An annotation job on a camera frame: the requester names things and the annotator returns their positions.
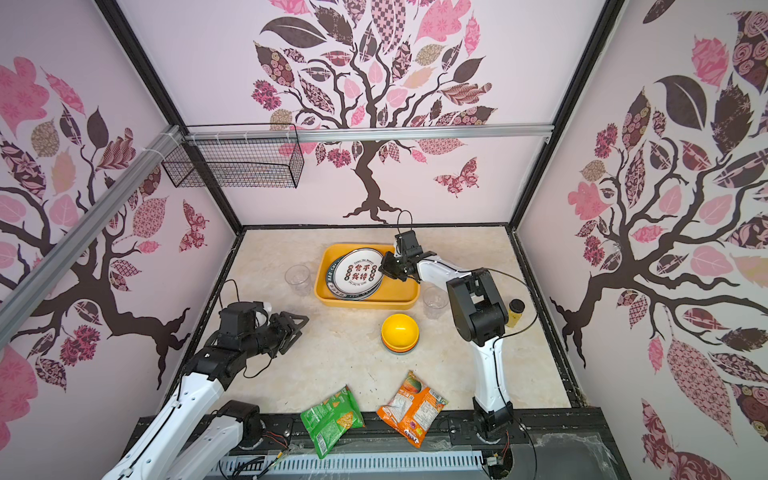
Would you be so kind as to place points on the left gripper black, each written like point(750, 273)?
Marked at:
point(286, 329)

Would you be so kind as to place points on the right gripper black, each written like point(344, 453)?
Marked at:
point(386, 268)

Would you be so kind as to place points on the yellow bowls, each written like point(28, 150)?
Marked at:
point(400, 333)

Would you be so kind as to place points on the plate with green rim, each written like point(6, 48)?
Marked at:
point(338, 294)

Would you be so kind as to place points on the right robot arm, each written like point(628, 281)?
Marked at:
point(480, 317)

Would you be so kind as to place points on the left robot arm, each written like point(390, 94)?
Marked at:
point(186, 441)

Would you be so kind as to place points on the yellow plastic bin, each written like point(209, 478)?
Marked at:
point(391, 295)

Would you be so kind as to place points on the clear cup front right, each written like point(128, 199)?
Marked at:
point(435, 301)

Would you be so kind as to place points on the clear cup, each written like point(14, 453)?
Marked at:
point(435, 301)
point(299, 279)

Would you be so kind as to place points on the clear cup left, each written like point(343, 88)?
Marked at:
point(299, 279)

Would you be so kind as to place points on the green snack bag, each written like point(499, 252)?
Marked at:
point(331, 419)

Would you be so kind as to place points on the yellow juice bottle black cap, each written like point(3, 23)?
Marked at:
point(516, 308)

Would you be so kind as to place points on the orange snack bag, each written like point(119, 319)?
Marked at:
point(413, 409)

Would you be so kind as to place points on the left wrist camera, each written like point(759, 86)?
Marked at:
point(242, 318)

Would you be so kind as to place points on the aluminium rail back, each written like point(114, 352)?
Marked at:
point(378, 134)

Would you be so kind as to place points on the aluminium rail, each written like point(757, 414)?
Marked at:
point(378, 134)
point(22, 301)

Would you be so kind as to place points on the black wire basket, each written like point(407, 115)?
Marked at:
point(257, 155)

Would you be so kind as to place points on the white slotted cable duct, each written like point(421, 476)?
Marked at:
point(336, 466)

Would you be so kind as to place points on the aluminium rail left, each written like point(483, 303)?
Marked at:
point(22, 301)

